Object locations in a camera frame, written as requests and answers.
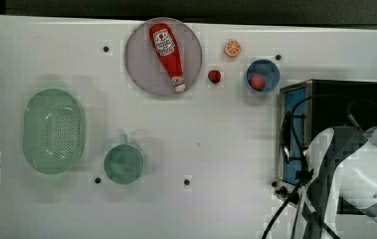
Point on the red plush strawberry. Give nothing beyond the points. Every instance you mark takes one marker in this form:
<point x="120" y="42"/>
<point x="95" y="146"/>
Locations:
<point x="214" y="76"/>

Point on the blue cup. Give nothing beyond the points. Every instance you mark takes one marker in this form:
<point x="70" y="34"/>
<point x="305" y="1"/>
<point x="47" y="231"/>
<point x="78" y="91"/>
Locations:
<point x="268" y="70"/>

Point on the pink ball in cup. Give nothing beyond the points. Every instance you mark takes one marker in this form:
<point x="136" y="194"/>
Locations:
<point x="257" y="82"/>

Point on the grey round plate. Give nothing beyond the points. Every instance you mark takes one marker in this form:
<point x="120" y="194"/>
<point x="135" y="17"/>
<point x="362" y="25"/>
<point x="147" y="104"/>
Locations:
<point x="144" y="66"/>

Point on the red plush ketchup bottle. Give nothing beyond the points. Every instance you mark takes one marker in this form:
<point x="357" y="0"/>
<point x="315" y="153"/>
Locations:
<point x="166" y="48"/>

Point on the green oval colander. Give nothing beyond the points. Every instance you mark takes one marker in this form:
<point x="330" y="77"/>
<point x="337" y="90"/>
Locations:
<point x="54" y="131"/>

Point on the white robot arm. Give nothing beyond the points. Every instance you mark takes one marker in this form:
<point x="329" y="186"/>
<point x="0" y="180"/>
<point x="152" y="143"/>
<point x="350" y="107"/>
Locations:
<point x="344" y="164"/>

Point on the orange slice toy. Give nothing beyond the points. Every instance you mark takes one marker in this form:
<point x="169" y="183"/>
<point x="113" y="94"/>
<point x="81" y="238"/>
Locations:
<point x="233" y="48"/>

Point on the green measuring cup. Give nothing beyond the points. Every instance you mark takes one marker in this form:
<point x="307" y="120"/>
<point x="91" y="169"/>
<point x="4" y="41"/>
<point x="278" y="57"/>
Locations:
<point x="124" y="163"/>

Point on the silver black toaster oven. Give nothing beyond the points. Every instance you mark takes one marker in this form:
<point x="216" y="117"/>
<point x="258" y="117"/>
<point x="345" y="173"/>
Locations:
<point x="309" y="107"/>

